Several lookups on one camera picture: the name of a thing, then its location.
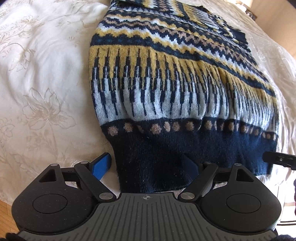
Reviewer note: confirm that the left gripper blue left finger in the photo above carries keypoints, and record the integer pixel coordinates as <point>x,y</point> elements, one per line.
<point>90,175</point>

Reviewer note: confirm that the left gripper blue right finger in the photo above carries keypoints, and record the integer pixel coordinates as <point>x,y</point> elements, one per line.
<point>201,176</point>

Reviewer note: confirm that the navy yellow patterned knit sweater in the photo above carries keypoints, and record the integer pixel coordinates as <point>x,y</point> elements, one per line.
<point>170,81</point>

